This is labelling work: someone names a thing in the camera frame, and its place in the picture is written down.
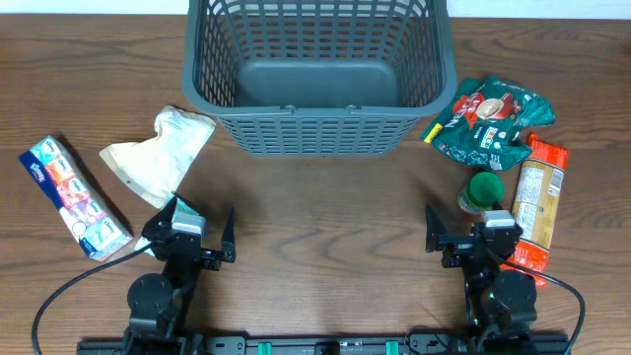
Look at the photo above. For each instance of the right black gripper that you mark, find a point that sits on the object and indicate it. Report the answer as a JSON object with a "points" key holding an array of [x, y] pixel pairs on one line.
{"points": [[460, 247]]}

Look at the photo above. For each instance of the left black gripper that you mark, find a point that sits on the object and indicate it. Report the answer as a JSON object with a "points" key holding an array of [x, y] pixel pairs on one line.
{"points": [[212, 261]]}

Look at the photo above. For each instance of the teal plastic packet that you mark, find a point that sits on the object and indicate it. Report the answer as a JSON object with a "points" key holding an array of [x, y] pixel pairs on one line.
{"points": [[185, 207]]}

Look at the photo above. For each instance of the green lidded jar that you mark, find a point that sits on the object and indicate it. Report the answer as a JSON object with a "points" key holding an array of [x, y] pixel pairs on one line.
{"points": [[480, 193]]}

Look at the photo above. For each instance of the beige paper pouch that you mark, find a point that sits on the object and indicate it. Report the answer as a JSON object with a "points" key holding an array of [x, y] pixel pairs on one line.
{"points": [[154, 168]]}

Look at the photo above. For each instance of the orange spaghetti packet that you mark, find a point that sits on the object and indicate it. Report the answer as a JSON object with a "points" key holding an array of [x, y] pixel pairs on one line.
{"points": [[536, 202]]}

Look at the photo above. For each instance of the green Nescafe coffee bag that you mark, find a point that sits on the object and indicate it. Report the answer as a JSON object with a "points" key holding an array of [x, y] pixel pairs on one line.
{"points": [[482, 124]]}

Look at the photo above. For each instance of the Kleenex tissue multipack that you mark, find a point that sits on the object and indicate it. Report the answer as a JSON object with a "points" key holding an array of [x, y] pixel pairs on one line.
{"points": [[82, 209]]}

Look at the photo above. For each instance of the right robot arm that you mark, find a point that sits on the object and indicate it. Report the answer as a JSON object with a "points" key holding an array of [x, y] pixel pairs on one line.
{"points": [[499, 303]]}

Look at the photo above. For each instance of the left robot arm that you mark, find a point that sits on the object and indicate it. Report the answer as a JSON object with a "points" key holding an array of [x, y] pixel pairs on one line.
{"points": [[159, 302]]}

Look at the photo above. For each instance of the grey plastic lattice basket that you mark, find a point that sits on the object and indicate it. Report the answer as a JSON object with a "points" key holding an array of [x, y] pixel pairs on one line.
{"points": [[318, 78]]}

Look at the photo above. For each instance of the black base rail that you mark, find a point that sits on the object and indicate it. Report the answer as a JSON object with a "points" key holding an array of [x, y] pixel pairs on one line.
{"points": [[414, 343]]}

